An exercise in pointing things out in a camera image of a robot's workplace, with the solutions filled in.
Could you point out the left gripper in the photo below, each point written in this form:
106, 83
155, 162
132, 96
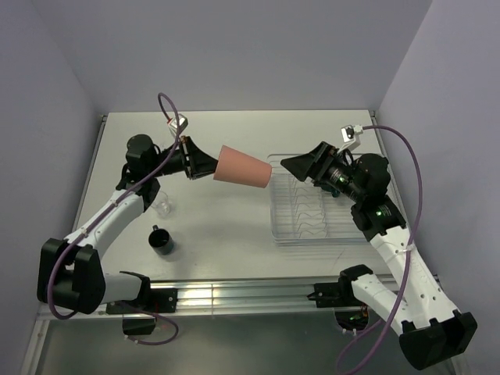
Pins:
199, 163

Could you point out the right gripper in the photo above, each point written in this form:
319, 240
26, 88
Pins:
305, 165

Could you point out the orange plastic cup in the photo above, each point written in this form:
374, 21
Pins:
236, 167

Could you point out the small clear glass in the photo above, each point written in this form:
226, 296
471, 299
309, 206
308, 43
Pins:
161, 204

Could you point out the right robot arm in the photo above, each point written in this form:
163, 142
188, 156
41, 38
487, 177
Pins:
429, 325

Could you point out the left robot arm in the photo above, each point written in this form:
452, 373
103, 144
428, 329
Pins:
71, 279

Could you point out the clear plastic drip tray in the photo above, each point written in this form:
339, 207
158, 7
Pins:
281, 239

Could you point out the small black mug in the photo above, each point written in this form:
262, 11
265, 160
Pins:
160, 241

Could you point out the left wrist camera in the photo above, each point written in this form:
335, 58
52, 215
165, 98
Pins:
177, 126

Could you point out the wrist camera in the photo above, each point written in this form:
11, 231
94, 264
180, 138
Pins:
350, 136
177, 126

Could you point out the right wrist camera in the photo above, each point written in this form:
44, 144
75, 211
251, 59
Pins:
350, 136

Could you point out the aluminium extrusion rail frame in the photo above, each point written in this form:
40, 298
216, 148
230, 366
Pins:
236, 297

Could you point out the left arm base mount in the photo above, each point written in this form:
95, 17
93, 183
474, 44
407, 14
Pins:
140, 316

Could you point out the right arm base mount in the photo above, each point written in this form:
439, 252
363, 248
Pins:
350, 313

